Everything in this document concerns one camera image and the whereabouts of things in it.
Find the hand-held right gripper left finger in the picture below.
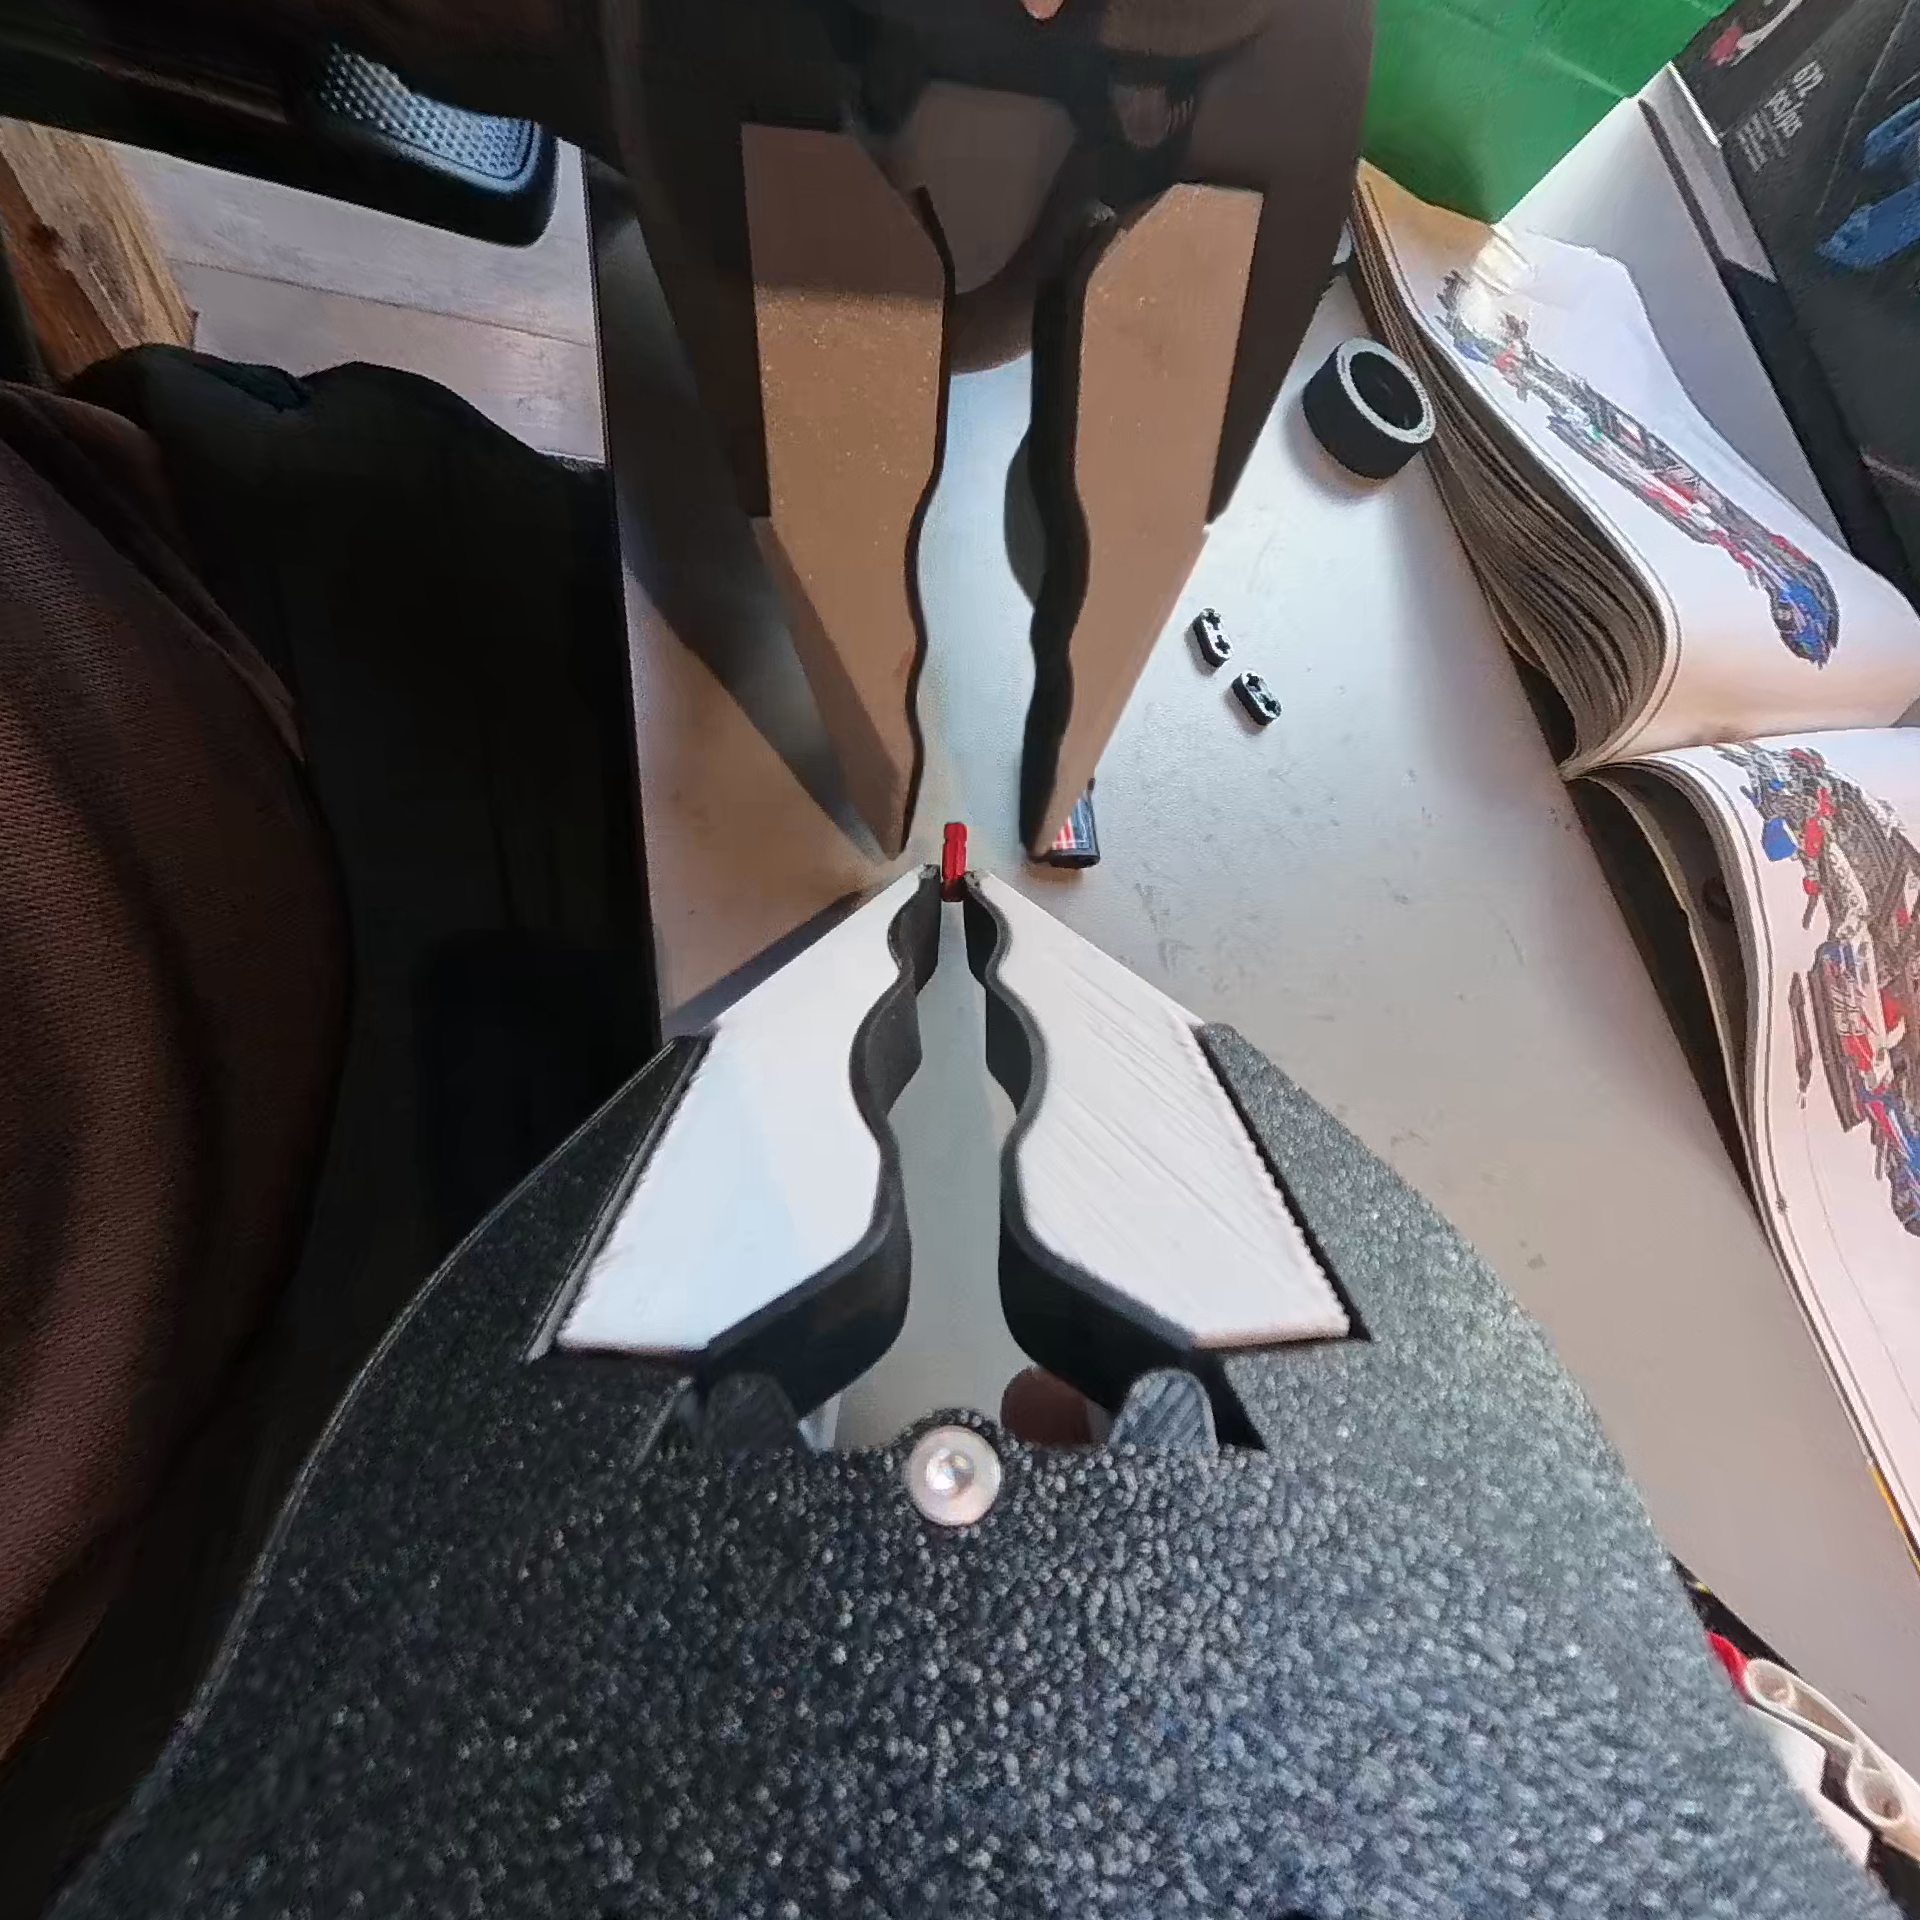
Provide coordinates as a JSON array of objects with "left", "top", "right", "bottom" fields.
[{"left": 555, "top": 867, "right": 952, "bottom": 1421}]

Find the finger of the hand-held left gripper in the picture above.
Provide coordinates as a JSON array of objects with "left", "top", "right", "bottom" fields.
[
  {"left": 738, "top": 120, "right": 959, "bottom": 859},
  {"left": 1017, "top": 181, "right": 1265, "bottom": 869}
]

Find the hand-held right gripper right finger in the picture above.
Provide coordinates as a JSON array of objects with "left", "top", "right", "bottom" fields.
[{"left": 960, "top": 872, "right": 1356, "bottom": 1421}]

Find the instruction booklet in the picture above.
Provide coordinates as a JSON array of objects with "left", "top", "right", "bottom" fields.
[{"left": 1347, "top": 166, "right": 1920, "bottom": 1561}]

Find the green plastic bin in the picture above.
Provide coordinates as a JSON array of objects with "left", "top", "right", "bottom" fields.
[{"left": 1367, "top": 0, "right": 1736, "bottom": 227}]

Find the person's right hand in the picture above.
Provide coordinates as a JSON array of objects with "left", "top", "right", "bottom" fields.
[{"left": 1000, "top": 1366, "right": 1108, "bottom": 1450}]

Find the black rubber tyre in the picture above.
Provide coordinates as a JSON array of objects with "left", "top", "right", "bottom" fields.
[{"left": 1300, "top": 337, "right": 1441, "bottom": 483}]

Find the black chair armrest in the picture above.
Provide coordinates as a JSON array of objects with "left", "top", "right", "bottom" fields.
[{"left": 294, "top": 37, "right": 561, "bottom": 250}]

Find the toy car set box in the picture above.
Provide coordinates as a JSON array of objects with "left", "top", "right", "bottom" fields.
[{"left": 1642, "top": 0, "right": 1920, "bottom": 579}]

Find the partly built toy car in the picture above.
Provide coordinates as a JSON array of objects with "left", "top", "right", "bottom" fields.
[{"left": 1710, "top": 1627, "right": 1920, "bottom": 1854}]

